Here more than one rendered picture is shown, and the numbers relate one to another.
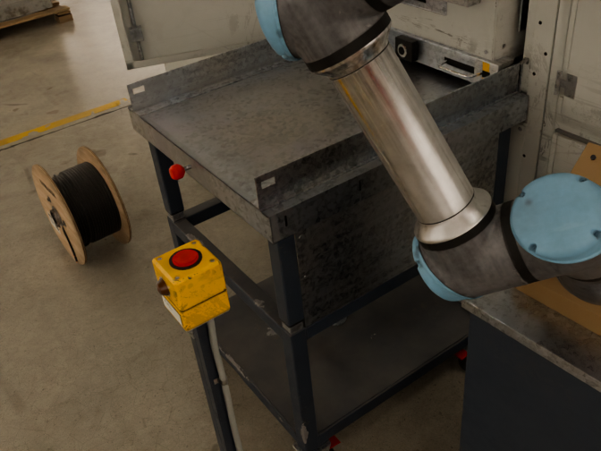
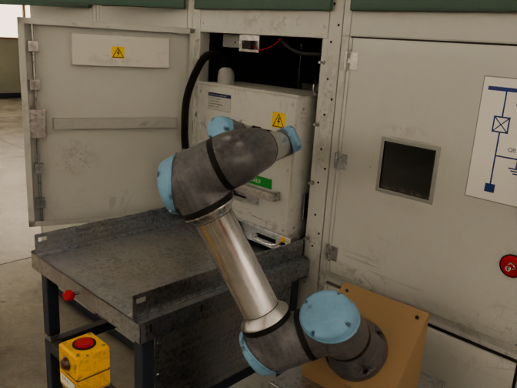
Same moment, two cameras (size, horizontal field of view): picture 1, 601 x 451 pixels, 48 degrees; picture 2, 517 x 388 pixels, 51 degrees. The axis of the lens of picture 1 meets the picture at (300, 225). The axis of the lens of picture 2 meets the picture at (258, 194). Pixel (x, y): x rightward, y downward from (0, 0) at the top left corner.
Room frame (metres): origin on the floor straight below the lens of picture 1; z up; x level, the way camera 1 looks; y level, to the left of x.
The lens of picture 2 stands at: (-0.30, 0.10, 1.55)
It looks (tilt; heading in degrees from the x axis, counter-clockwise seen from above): 16 degrees down; 345
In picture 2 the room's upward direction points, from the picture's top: 4 degrees clockwise
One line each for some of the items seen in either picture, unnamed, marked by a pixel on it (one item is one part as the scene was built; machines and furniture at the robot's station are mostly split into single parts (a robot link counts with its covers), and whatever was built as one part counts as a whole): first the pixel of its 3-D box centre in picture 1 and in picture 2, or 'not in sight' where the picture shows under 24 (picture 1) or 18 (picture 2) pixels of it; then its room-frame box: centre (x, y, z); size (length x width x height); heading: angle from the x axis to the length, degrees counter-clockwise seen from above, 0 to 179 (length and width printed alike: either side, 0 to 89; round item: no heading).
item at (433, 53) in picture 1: (417, 44); (238, 224); (1.56, -0.33, 0.89); 0.54 x 0.05 x 0.06; 32
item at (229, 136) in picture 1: (319, 113); (172, 263); (1.40, -0.07, 0.82); 0.68 x 0.62 x 0.06; 122
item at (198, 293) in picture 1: (191, 284); (85, 363); (0.80, 0.18, 0.85); 0.08 x 0.08 x 0.10; 32
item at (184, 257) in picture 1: (185, 260); (84, 344); (0.80, 0.18, 0.90); 0.04 x 0.04 x 0.02
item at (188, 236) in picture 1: (329, 238); (171, 358); (1.40, -0.07, 0.46); 0.64 x 0.58 x 0.66; 122
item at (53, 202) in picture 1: (81, 205); not in sight; (2.11, 0.80, 0.20); 0.40 x 0.22 x 0.40; 35
